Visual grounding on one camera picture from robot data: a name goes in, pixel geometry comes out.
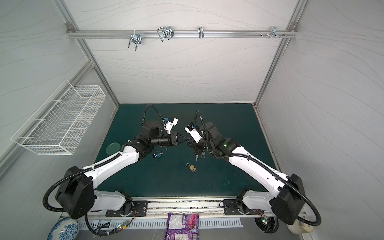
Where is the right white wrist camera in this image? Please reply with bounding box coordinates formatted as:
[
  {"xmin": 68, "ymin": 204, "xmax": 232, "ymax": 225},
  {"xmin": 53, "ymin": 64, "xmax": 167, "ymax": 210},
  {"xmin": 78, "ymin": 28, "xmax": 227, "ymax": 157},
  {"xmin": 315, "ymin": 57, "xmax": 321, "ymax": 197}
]
[{"xmin": 185, "ymin": 122, "xmax": 203, "ymax": 143}]

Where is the small blue padlock left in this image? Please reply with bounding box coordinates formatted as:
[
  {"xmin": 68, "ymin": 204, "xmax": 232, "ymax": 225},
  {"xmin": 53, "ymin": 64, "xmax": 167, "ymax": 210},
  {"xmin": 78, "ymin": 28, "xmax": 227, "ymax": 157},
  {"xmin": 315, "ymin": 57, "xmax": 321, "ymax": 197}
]
[{"xmin": 153, "ymin": 152, "xmax": 163, "ymax": 158}]

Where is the metal ring clamp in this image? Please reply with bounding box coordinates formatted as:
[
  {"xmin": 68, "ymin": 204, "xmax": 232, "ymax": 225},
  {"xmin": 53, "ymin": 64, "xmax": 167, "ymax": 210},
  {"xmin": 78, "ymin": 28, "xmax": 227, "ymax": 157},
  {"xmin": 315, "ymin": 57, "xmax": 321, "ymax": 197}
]
[{"xmin": 198, "ymin": 27, "xmax": 204, "ymax": 39}]

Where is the gold padlock with key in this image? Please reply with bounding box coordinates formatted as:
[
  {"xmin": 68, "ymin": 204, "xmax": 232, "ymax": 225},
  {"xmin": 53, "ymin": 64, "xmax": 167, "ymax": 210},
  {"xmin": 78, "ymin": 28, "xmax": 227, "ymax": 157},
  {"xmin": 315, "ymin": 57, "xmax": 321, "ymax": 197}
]
[{"xmin": 186, "ymin": 163, "xmax": 196, "ymax": 173}]

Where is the metal hook clamp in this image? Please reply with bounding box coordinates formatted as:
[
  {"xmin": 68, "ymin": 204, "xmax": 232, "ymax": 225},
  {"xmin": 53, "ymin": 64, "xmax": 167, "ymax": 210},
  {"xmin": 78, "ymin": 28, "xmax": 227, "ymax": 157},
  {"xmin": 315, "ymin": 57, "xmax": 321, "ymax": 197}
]
[
  {"xmin": 157, "ymin": 26, "xmax": 175, "ymax": 42},
  {"xmin": 128, "ymin": 33, "xmax": 142, "ymax": 51},
  {"xmin": 260, "ymin": 27, "xmax": 287, "ymax": 39}
]

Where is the blue white ceramic plate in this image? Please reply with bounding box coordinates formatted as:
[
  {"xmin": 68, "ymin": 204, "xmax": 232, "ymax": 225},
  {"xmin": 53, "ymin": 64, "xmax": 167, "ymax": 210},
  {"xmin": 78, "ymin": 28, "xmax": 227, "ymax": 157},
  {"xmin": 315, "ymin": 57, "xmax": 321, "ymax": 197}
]
[{"xmin": 47, "ymin": 217, "xmax": 80, "ymax": 240}]

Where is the purple snack bag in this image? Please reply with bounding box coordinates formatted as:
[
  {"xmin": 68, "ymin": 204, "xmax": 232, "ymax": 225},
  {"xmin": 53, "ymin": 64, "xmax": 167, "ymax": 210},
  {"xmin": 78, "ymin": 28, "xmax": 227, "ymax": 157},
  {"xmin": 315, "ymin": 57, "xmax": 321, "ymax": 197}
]
[{"xmin": 164, "ymin": 213, "xmax": 200, "ymax": 240}]

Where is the metal hook clamp middle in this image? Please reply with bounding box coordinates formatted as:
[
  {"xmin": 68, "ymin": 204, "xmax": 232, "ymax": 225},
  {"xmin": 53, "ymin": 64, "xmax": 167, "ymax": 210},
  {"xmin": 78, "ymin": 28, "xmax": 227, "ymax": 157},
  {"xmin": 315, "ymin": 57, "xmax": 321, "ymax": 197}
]
[{"xmin": 157, "ymin": 26, "xmax": 175, "ymax": 42}]

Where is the white wire basket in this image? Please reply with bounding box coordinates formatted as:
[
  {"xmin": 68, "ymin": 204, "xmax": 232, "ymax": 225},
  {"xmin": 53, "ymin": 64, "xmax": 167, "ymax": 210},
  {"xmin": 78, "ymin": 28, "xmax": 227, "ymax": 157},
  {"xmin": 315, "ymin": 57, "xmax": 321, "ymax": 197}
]
[{"xmin": 11, "ymin": 80, "xmax": 106, "ymax": 156}]

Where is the metal hook clamp right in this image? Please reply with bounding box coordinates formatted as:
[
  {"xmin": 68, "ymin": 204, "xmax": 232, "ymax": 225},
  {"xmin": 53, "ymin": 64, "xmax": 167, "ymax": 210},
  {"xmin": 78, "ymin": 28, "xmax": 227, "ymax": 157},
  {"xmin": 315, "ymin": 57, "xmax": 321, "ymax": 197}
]
[{"xmin": 260, "ymin": 27, "xmax": 287, "ymax": 39}]

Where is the metal hook clamp left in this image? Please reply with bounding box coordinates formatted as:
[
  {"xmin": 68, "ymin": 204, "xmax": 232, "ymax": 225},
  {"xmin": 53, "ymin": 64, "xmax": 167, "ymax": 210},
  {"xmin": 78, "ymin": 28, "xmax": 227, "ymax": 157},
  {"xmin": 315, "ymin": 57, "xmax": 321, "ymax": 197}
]
[{"xmin": 128, "ymin": 33, "xmax": 142, "ymax": 51}]

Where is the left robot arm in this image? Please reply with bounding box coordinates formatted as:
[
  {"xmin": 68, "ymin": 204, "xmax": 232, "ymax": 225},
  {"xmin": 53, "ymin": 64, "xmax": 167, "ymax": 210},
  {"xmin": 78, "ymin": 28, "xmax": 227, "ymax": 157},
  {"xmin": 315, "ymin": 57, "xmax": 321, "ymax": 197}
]
[{"xmin": 42, "ymin": 117, "xmax": 187, "ymax": 220}]

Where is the green table mat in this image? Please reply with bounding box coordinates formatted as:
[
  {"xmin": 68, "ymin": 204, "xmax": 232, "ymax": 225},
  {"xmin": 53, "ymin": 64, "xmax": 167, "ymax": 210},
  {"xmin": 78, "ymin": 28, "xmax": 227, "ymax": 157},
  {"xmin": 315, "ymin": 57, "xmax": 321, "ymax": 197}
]
[{"xmin": 97, "ymin": 104, "xmax": 275, "ymax": 197}]

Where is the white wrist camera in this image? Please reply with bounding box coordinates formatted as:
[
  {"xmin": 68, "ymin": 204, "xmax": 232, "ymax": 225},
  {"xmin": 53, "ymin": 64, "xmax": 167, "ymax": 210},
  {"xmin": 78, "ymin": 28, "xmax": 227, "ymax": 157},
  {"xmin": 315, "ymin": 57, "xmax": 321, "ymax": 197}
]
[
  {"xmin": 185, "ymin": 122, "xmax": 203, "ymax": 143},
  {"xmin": 163, "ymin": 117, "xmax": 178, "ymax": 134}
]

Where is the aluminium top rail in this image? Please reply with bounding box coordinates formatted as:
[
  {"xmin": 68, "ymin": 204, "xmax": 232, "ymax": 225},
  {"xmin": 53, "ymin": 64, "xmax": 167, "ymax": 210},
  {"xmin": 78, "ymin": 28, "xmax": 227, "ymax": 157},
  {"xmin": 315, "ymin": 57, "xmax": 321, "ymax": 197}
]
[{"xmin": 67, "ymin": 29, "xmax": 298, "ymax": 39}]

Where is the black cooling fan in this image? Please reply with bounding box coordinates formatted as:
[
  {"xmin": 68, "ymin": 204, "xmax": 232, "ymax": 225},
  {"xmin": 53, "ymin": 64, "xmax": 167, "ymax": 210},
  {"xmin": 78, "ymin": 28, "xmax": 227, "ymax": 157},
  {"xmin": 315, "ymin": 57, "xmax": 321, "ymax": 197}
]
[{"xmin": 255, "ymin": 217, "xmax": 280, "ymax": 234}]

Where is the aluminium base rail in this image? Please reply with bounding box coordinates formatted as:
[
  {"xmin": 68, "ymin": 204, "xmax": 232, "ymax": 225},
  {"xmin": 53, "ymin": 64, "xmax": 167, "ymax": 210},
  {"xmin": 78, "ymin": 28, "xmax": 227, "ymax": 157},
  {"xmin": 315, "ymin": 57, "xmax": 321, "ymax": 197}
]
[{"xmin": 133, "ymin": 196, "xmax": 236, "ymax": 219}]

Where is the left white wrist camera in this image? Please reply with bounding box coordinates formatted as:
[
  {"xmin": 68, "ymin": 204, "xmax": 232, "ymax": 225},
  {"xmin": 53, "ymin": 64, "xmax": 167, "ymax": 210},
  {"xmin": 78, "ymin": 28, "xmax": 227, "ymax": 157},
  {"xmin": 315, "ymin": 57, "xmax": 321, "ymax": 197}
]
[{"xmin": 163, "ymin": 117, "xmax": 178, "ymax": 134}]

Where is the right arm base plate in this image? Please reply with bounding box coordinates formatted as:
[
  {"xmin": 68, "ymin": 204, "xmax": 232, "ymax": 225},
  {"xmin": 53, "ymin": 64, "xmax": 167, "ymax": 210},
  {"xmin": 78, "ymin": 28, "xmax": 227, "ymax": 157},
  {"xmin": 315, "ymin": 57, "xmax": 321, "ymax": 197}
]
[{"xmin": 219, "ymin": 199, "xmax": 250, "ymax": 216}]

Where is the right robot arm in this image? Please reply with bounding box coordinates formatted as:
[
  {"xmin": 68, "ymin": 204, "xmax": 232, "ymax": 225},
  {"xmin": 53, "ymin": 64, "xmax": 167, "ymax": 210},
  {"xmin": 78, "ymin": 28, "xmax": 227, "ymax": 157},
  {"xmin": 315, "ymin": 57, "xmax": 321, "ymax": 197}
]
[{"xmin": 185, "ymin": 123, "xmax": 322, "ymax": 226}]

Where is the white cable duct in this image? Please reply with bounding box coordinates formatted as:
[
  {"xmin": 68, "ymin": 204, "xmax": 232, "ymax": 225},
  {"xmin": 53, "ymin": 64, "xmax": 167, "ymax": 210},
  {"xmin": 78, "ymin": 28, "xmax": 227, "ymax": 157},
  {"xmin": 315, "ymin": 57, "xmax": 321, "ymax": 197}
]
[{"xmin": 89, "ymin": 218, "xmax": 244, "ymax": 230}]

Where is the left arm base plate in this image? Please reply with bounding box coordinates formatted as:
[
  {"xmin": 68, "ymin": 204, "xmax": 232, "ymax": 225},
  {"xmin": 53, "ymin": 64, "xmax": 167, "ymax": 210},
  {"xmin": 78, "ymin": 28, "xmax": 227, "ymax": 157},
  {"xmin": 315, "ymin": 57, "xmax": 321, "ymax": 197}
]
[{"xmin": 106, "ymin": 201, "xmax": 149, "ymax": 218}]

